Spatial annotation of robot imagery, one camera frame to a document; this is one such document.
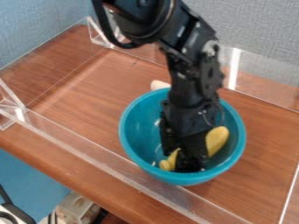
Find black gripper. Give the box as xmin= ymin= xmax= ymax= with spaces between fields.
xmin=159 ymin=97 xmax=225 ymax=173

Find yellow toy banana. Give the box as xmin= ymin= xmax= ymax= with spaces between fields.
xmin=159 ymin=126 xmax=230 ymax=172

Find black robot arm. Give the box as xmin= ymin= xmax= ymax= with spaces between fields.
xmin=91 ymin=0 xmax=225 ymax=172

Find blue plastic bowl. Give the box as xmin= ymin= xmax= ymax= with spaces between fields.
xmin=118 ymin=88 xmax=248 ymax=186

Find white toy object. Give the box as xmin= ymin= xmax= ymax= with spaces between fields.
xmin=151 ymin=80 xmax=171 ymax=91

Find clear acrylic front barrier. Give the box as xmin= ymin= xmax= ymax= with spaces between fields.
xmin=0 ymin=81 xmax=252 ymax=224

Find clear acrylic barrier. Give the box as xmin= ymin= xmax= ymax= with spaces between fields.
xmin=115 ymin=45 xmax=299 ymax=114
xmin=0 ymin=81 xmax=252 ymax=224

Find clear acrylic back barrier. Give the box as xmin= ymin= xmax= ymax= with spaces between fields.
xmin=115 ymin=45 xmax=299 ymax=114

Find white power strip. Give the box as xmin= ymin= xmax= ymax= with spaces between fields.
xmin=47 ymin=192 xmax=102 ymax=224

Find black chair part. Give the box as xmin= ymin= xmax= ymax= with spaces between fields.
xmin=0 ymin=185 xmax=37 ymax=224

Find clear acrylic corner bracket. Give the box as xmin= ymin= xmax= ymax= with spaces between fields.
xmin=87 ymin=16 xmax=114 ymax=49

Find black cable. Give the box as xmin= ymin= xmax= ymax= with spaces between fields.
xmin=90 ymin=0 xmax=142 ymax=50

